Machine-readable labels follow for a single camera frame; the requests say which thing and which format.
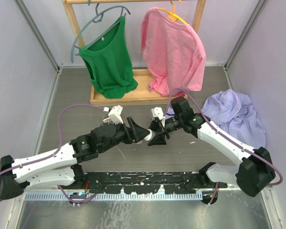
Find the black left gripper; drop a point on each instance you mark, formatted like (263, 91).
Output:
(134, 133)

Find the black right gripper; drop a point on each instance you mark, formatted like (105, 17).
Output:
(158, 140)

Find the white capped pill bottle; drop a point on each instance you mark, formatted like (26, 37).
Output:
(150, 136)

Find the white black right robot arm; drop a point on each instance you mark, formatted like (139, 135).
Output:
(252, 168)

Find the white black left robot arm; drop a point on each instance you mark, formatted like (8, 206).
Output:
(17, 174)

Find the clear bottle of yellow capsules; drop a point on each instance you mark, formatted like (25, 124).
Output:
(107, 120)

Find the wooden clothes rack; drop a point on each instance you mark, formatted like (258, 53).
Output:
(141, 95)

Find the lavender crumpled cloth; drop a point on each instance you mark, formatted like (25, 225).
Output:
(234, 113)

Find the pink t-shirt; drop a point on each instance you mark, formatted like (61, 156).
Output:
(174, 54)

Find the green t-shirt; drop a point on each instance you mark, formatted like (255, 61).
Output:
(108, 63)

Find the yellow clothes hanger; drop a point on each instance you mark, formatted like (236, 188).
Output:
(171, 13)

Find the grey-blue clothes hanger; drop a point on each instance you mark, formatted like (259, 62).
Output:
(102, 19)

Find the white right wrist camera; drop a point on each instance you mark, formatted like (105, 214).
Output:
(157, 112)

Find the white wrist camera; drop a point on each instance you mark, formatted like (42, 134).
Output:
(115, 114)
(157, 112)

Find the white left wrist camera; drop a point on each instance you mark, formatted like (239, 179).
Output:
(115, 114)

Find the white slotted cable duct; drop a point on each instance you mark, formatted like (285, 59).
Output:
(58, 196)

